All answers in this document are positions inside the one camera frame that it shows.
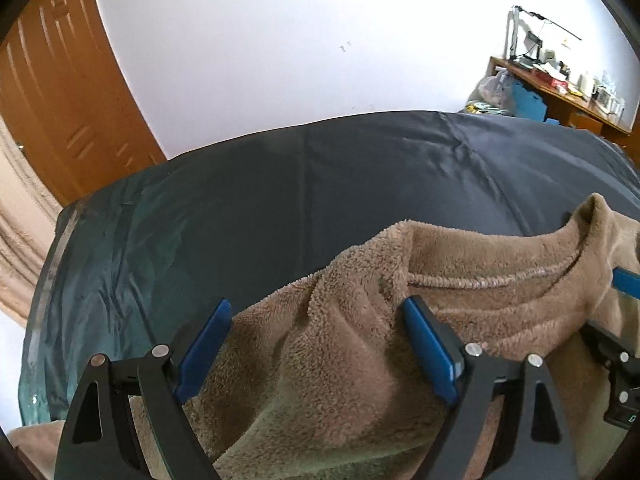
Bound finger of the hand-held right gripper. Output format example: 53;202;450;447
582;319;640;411
612;266;640;297

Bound beige curtain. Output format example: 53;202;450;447
0;125;66;321

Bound blue storage box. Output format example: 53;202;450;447
512;80;548;121

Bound beige fleece garment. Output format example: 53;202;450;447
10;192;640;480

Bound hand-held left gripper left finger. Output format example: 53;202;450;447
54;298;233;480

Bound brown wooden door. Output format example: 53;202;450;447
0;0;168;206

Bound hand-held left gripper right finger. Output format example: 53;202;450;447
402;295;581;480

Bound red flat box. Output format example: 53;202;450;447
532;67;568;86

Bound wooden desk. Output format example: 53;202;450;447
487;56;633;136

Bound translucent plastic bag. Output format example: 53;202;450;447
477;71;516;111

